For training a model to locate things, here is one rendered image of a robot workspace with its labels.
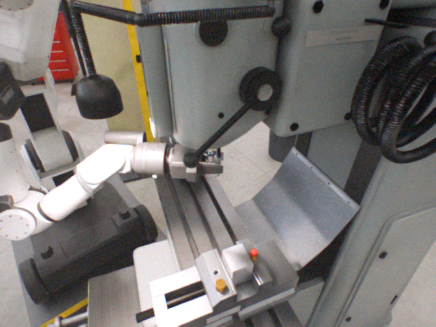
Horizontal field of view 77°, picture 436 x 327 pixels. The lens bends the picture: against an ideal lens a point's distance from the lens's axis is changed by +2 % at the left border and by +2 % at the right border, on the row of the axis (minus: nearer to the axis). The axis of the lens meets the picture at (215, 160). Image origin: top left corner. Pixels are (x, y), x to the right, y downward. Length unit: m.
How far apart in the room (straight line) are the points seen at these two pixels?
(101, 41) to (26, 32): 1.54
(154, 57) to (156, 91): 0.06
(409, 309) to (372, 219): 1.30
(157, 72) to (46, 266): 1.08
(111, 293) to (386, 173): 0.90
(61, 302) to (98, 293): 0.47
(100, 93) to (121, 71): 1.85
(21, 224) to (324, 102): 0.70
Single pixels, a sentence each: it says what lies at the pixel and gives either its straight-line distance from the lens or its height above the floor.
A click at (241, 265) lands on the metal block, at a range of 0.65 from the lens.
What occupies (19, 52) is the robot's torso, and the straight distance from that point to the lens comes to 0.75.
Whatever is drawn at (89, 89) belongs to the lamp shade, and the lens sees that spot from 0.48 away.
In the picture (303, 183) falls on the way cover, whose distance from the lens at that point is 0.95.
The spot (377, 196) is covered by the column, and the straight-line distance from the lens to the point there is 0.82.
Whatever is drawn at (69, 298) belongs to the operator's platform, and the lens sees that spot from 1.53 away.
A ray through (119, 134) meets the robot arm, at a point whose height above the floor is 1.29.
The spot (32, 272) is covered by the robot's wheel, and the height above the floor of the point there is 0.59.
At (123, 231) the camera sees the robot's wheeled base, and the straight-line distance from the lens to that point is 1.42.
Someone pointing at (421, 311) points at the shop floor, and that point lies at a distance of 2.15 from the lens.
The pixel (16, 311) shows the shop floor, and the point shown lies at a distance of 2.13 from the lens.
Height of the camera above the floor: 1.63
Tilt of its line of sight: 36 degrees down
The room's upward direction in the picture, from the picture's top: straight up
